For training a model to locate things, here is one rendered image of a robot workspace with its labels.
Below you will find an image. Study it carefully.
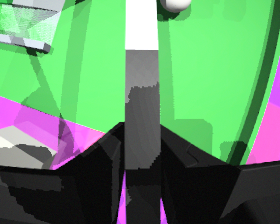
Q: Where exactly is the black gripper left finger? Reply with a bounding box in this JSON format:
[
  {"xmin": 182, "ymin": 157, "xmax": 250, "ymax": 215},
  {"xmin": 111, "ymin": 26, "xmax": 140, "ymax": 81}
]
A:
[{"xmin": 0, "ymin": 121, "xmax": 124, "ymax": 224}]

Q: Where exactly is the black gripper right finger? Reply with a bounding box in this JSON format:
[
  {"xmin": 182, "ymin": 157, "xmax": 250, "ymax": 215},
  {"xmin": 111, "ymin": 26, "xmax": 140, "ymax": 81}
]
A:
[{"xmin": 160, "ymin": 124, "xmax": 280, "ymax": 224}]

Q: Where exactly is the green rectangular mat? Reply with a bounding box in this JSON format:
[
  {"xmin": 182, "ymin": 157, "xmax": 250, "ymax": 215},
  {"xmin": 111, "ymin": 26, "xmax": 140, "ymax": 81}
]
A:
[{"xmin": 0, "ymin": 0, "xmax": 274, "ymax": 164}]

